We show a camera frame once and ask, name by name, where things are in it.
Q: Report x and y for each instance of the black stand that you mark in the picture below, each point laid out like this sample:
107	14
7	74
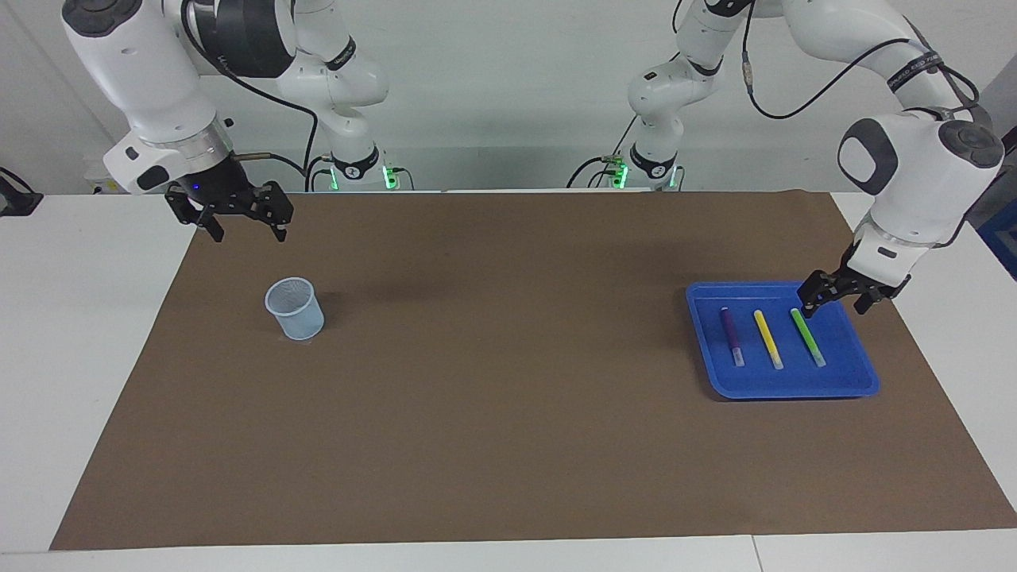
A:
17	200

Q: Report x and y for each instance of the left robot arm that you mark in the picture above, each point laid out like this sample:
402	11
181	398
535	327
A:
914	167

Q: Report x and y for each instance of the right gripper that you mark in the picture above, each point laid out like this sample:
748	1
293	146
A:
218	187

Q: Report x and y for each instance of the yellow pen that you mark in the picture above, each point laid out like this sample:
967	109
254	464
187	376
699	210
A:
767	338

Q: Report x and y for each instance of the green pen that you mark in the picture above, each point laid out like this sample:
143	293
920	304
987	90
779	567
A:
809	340

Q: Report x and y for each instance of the purple pen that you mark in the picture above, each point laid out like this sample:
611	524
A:
731	334

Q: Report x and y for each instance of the blue plastic tray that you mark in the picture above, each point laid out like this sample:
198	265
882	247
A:
794	381

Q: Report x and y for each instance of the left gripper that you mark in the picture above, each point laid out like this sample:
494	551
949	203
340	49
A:
864	278

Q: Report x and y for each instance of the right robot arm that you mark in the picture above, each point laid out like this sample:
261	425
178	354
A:
151	71

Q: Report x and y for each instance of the light blue mesh cup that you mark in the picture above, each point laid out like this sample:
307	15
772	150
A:
297	314

